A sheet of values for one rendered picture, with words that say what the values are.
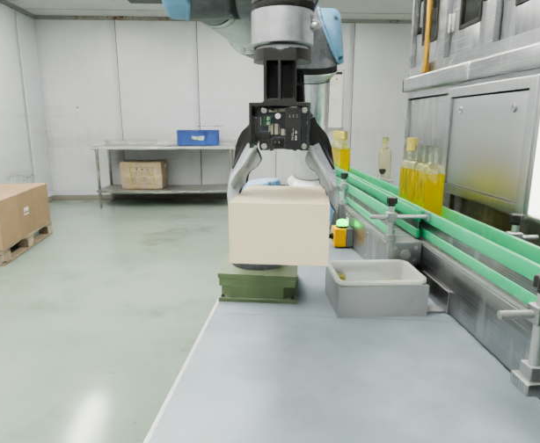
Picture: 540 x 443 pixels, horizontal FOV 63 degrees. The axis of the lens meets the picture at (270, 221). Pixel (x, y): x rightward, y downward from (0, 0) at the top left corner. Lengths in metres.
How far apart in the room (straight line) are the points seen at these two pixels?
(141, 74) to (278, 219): 6.89
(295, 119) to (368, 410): 0.50
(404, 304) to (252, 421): 0.52
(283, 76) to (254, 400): 0.53
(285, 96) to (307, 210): 0.14
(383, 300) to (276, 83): 0.70
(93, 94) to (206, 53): 1.83
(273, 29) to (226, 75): 6.66
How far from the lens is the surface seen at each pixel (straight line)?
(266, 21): 0.55
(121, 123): 7.42
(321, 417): 0.78
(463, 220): 1.30
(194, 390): 0.85
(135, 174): 6.76
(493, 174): 1.37
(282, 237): 0.53
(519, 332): 0.94
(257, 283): 1.16
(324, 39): 1.02
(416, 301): 1.15
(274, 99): 0.52
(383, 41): 7.57
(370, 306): 1.11
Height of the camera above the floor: 1.21
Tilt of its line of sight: 13 degrees down
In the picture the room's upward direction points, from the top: straight up
